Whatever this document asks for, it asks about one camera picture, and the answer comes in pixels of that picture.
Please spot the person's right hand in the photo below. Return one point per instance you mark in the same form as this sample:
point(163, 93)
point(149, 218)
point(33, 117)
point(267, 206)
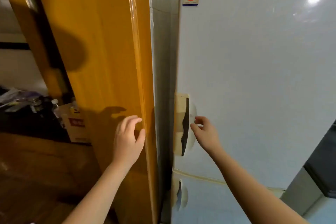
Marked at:
point(207, 136)

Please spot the person's left hand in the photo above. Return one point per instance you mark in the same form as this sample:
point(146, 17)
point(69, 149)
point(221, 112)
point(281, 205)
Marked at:
point(127, 139)

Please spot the white refrigerator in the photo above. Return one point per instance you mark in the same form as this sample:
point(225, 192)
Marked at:
point(262, 74)

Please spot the person's right forearm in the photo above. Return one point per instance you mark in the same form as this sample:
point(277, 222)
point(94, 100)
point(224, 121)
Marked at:
point(249, 192)

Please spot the person's left forearm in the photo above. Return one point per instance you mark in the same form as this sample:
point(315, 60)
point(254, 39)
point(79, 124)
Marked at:
point(97, 195)

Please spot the cardboard box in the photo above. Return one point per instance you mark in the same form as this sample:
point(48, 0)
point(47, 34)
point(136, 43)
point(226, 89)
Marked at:
point(76, 129)

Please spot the small clear plastic bottle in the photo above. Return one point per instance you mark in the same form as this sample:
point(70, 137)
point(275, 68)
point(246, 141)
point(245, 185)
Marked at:
point(55, 104)

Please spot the orange wooden door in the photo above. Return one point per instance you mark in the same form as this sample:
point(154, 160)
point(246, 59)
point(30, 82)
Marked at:
point(99, 48)

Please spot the white sink base cabinet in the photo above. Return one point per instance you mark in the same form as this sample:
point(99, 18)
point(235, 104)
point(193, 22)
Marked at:
point(302, 192)

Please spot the crumpled plastic bag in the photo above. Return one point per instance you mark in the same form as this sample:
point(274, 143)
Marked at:
point(13, 95)

